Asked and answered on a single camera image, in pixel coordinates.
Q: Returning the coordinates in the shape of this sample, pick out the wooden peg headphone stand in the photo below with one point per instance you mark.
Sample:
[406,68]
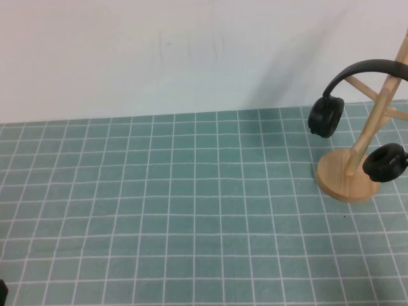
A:
[338,178]

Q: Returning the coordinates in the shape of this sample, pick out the green white-grid tablecloth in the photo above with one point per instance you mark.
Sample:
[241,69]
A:
[178,207]

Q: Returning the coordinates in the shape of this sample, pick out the black over-ear headphones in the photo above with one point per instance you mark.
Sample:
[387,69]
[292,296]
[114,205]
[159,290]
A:
[325,118]

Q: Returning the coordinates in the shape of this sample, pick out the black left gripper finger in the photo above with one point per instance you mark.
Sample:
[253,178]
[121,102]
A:
[2,293]

